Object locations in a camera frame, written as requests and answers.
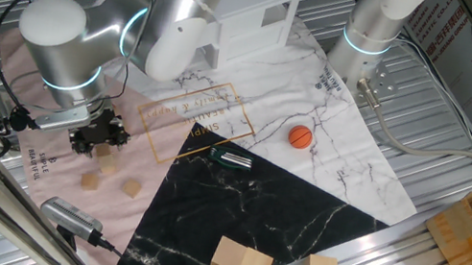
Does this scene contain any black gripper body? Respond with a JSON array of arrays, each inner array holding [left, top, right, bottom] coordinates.
[[68, 102, 134, 153]]

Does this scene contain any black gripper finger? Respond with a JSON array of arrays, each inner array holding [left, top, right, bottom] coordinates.
[[66, 134, 97, 159], [111, 126, 133, 152]]

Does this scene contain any small wooden cube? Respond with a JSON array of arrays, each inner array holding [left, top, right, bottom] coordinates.
[[78, 171, 102, 193], [98, 153, 121, 177], [121, 177, 145, 201], [94, 141, 114, 160]]

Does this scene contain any marble and pink tablecloth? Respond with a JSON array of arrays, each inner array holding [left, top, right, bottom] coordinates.
[[0, 0, 448, 265]]

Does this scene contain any orange mini basketball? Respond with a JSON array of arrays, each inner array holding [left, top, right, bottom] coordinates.
[[285, 123, 316, 153]]

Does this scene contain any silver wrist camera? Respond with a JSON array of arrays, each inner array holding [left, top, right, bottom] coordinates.
[[32, 98, 93, 139]]

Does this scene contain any black camera cable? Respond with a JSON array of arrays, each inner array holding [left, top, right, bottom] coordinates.
[[0, 0, 182, 158]]

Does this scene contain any silver ribbed depth camera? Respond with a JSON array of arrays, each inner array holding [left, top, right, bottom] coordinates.
[[35, 194, 108, 246]]

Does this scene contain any thick black usb cable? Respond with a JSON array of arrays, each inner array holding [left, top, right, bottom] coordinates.
[[83, 227, 130, 259]]

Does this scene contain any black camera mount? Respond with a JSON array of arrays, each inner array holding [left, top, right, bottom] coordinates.
[[51, 223, 83, 253]]

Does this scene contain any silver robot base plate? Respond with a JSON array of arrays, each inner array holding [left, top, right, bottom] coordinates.
[[352, 56, 404, 108]]

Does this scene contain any grey robot power cable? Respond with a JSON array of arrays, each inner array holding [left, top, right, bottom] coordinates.
[[344, 75, 472, 171]]

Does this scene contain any black cable bundle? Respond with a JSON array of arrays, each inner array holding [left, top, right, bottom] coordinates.
[[306, 0, 472, 173]]

